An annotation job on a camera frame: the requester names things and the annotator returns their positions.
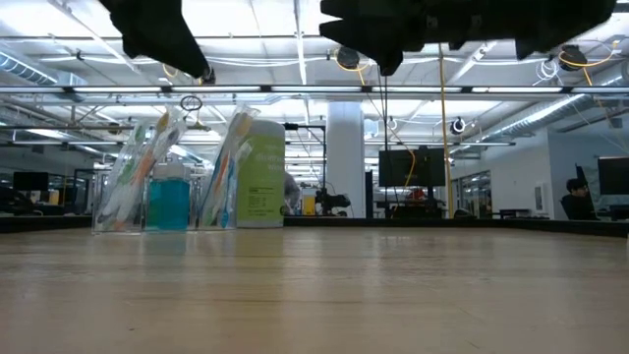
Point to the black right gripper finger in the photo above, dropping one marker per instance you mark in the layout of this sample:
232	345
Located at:
373	9
378	39

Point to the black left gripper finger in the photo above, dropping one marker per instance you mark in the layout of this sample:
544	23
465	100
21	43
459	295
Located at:
172	49

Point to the purple white toothbrush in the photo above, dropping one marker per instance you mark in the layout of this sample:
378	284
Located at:
169	140

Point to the teal mouthwash bottle white cap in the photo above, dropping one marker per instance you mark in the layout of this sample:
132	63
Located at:
179	206
156	206

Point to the clear acrylic organizer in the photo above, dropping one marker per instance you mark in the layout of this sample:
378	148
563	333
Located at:
196	223

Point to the white building column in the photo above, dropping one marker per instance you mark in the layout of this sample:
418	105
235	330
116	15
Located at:
346	157

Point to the black monitor on stand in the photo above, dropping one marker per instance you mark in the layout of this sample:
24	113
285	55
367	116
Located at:
410	167

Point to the green disinfecting wipes canister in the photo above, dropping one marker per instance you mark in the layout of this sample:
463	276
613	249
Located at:
268	172

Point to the standing person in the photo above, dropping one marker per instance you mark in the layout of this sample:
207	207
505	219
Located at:
292	194

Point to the yellow bin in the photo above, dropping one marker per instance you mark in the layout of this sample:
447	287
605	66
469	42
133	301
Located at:
308	205

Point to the black desk monitor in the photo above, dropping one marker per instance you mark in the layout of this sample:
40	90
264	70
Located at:
30	181
614	174

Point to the seated person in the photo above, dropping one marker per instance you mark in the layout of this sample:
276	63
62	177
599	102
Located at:
580	204

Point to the overhead aluminium frame rail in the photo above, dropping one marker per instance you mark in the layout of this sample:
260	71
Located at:
221	89

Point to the black camera rig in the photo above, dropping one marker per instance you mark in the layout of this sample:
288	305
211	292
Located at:
329	201

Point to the black table frame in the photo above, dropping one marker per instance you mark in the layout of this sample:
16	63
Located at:
393	222

